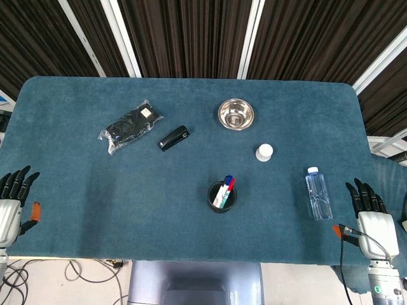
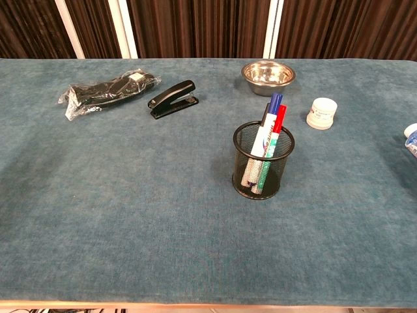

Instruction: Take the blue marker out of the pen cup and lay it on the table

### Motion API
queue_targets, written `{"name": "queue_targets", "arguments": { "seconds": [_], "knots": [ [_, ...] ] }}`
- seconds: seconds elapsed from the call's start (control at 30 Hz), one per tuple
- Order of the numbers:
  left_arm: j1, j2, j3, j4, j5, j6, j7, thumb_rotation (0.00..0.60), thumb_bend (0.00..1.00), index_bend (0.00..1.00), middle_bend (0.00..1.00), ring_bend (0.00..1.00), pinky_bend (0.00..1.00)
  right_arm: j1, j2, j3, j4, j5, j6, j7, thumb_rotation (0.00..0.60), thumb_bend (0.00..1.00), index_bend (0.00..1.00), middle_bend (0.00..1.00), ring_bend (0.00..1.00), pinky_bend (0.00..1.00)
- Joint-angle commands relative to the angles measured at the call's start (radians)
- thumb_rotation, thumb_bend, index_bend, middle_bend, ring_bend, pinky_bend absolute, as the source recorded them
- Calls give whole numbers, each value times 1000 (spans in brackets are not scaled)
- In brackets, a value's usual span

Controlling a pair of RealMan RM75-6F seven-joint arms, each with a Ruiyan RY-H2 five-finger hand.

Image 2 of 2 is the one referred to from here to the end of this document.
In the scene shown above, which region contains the white frame post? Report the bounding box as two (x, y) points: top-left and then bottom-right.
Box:
(262, 0), (285, 60)
(107, 0), (139, 60)
(54, 0), (86, 60)

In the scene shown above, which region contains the black capped whiteboard marker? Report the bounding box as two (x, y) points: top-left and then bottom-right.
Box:
(261, 102), (272, 127)

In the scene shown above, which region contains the black stapler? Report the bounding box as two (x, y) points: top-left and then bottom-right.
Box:
(147, 80), (200, 120)

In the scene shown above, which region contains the white plastic pill jar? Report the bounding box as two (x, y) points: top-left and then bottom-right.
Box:
(306, 97), (338, 131)

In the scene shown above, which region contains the plastic bag with black cloth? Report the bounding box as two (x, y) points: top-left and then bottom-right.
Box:
(57, 68), (162, 121)

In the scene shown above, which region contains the red capped whiteboard marker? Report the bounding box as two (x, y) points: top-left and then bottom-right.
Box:
(250, 104), (288, 194)

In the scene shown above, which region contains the blue capped whiteboard marker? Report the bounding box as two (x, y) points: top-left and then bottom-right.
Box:
(240, 93), (284, 190)

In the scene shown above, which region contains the black mesh pen holder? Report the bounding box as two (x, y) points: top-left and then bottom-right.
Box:
(231, 120), (296, 200)

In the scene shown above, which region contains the teal velvet tablecloth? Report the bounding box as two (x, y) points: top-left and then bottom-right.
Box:
(0, 57), (417, 308)

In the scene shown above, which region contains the stainless steel bowl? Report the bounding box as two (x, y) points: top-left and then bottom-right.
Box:
(240, 60), (297, 97)

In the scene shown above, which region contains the dark brown pleated curtain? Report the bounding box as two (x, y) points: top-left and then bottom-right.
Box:
(0, 0), (417, 60)

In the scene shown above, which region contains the clear plastic water bottle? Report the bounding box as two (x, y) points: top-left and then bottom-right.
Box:
(403, 123), (417, 159)

